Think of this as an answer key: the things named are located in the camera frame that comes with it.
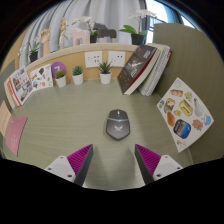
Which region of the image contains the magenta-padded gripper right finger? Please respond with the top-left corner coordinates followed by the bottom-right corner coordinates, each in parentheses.
top-left (134, 143), bottom-right (184, 185)

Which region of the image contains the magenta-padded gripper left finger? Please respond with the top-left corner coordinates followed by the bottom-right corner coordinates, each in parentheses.
top-left (44, 143), bottom-right (94, 187)

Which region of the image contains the grey computer mouse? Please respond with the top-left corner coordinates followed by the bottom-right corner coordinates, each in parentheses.
top-left (105, 108), bottom-right (131, 141)

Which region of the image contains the large white sticker sheet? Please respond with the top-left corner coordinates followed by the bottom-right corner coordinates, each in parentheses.
top-left (156, 77), bottom-right (215, 154)

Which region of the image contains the peach coloured board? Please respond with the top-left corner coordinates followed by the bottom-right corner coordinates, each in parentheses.
top-left (0, 99), bottom-right (13, 138)

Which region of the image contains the thick white book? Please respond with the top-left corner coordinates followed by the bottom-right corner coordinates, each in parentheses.
top-left (3, 78), bottom-right (18, 110)

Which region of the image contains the red and white magazine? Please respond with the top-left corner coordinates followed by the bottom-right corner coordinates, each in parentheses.
top-left (7, 66), bottom-right (34, 107)

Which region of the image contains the white sheet with small stickers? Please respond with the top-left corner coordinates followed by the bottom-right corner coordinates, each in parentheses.
top-left (29, 63), bottom-right (54, 92)

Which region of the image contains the purple round number sticker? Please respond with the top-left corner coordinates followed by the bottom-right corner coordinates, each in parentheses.
top-left (50, 61), bottom-right (67, 80)

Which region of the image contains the black and red book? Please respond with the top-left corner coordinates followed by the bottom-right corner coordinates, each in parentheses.
top-left (117, 44), bottom-right (158, 96)

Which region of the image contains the green felt desk partition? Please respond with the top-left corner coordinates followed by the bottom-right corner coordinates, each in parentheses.
top-left (152, 22), bottom-right (224, 164)
top-left (0, 59), bottom-right (16, 101)

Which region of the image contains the wooden hand model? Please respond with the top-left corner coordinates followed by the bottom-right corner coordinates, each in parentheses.
top-left (39, 28), bottom-right (52, 56)

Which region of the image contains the pink horse figure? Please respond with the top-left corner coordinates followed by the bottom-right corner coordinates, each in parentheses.
top-left (69, 27), bottom-right (91, 47)

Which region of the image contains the dark grey horse figure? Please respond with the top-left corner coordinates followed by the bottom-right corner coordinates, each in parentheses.
top-left (93, 22), bottom-right (118, 44)

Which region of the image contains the light grey curtain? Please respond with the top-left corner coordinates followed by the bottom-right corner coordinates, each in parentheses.
top-left (18, 0), bottom-right (148, 68)

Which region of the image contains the white wall socket plate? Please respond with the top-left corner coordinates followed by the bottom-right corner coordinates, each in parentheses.
top-left (107, 50), bottom-right (127, 68)
top-left (84, 50), bottom-right (104, 69)

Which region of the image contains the window with dark frame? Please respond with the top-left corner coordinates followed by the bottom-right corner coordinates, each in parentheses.
top-left (144, 0), bottom-right (198, 44)

